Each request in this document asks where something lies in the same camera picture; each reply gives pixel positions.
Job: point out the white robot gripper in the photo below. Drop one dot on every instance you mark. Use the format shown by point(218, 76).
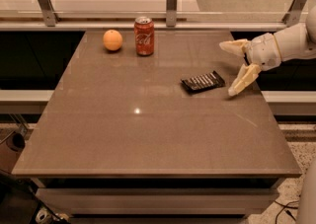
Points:
point(264, 51)

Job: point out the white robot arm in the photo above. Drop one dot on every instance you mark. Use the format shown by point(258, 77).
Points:
point(297, 41)

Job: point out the red coca-cola can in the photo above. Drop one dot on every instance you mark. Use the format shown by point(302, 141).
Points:
point(144, 36)

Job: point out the orange fruit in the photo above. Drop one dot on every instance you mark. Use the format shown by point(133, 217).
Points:
point(112, 40)

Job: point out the grey table base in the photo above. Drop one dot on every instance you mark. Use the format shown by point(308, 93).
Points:
point(158, 201)

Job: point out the brown cylinder object left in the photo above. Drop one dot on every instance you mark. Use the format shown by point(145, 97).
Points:
point(11, 148)

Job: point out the dark equipment bottom left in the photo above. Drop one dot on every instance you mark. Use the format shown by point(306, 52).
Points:
point(19, 205)

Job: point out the middle metal railing bracket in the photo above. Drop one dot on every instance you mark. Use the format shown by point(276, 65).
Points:
point(171, 13)

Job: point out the left metal railing bracket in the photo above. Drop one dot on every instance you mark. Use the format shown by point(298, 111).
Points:
point(49, 16)

